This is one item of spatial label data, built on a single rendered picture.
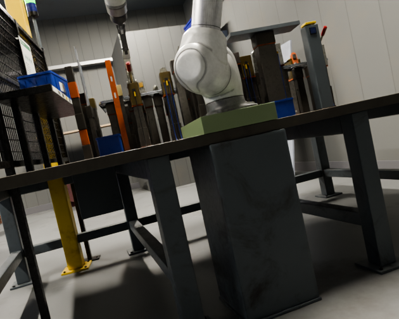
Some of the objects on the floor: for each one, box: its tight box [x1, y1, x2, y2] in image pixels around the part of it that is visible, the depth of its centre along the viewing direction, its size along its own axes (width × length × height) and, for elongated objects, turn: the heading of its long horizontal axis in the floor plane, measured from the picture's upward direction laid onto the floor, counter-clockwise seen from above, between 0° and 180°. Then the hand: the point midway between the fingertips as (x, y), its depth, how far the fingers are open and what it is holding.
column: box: [188, 128, 322, 319], centre depth 155 cm, size 31×31×66 cm
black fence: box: [0, 0, 101, 319], centre depth 187 cm, size 14×197×155 cm, turn 85°
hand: (124, 47), depth 188 cm, fingers open, 13 cm apart
